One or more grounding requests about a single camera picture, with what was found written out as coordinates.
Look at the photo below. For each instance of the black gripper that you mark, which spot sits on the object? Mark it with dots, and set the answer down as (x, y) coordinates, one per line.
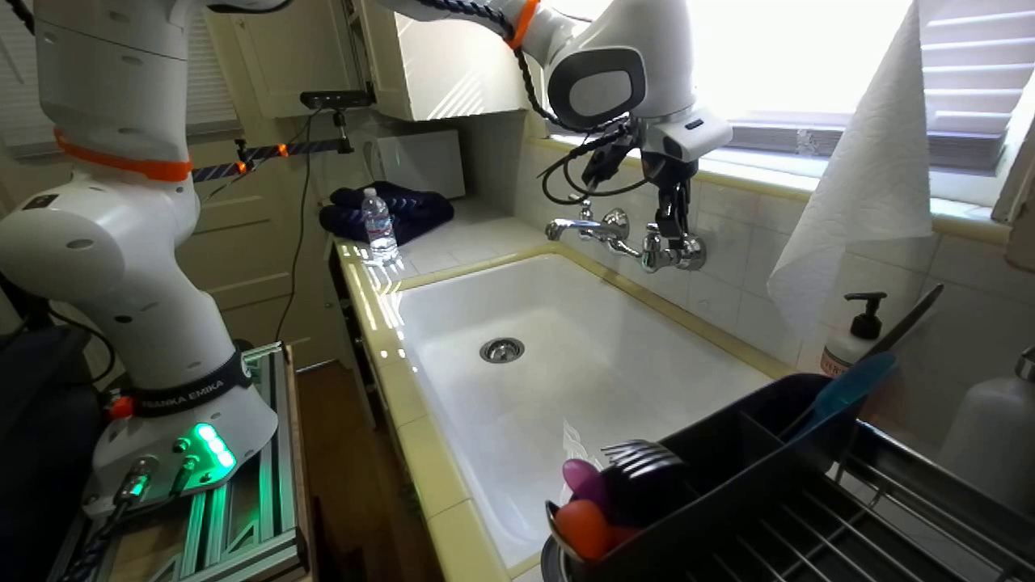
(671, 177)

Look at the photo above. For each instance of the chrome faucet handle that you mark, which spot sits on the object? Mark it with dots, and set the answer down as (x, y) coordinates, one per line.
(683, 250)

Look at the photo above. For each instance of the chrome faucet spout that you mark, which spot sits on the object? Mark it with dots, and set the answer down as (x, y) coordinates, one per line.
(595, 232)

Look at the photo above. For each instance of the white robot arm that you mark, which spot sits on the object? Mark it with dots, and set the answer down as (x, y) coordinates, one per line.
(116, 87)

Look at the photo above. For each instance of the window with blinds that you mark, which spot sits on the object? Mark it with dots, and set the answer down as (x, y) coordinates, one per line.
(791, 72)

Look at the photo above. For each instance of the white paper towel sheet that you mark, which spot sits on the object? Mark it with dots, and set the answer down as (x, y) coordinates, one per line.
(873, 189)

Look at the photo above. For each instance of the white ceramic sink basin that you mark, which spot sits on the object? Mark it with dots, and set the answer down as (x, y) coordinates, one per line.
(595, 369)

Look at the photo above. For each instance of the soap pump bottle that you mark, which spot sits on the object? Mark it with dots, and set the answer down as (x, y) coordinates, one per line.
(850, 343)

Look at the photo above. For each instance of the metal sink drain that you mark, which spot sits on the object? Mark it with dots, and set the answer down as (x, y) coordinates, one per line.
(503, 349)

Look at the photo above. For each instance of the dark blue cloth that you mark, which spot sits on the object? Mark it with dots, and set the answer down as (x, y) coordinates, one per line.
(411, 210)

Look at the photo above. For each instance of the purple utensil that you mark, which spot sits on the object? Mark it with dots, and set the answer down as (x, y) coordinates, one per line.
(584, 481)

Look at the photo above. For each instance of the black utensil caddy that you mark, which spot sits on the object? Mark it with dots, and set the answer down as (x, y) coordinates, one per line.
(689, 494)

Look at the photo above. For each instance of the clear plastic water bottle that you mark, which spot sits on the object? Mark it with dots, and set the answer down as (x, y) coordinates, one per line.
(384, 247)

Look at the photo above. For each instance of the black dish drying rack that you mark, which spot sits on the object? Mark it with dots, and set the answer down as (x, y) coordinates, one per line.
(878, 515)

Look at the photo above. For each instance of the orange round utensil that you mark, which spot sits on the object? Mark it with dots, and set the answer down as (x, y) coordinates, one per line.
(588, 528)

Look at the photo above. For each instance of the white plastic jug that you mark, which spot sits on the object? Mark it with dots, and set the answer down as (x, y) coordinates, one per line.
(990, 440)

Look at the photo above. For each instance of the blue handled brush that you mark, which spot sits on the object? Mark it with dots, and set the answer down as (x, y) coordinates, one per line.
(865, 377)

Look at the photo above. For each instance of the white wall cabinet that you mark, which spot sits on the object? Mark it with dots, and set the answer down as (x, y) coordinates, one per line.
(446, 68)

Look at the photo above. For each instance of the black camera on stand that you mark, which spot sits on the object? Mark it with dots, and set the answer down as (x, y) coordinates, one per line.
(338, 99)

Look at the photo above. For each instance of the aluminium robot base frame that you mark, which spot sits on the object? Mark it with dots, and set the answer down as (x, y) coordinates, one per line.
(248, 528)

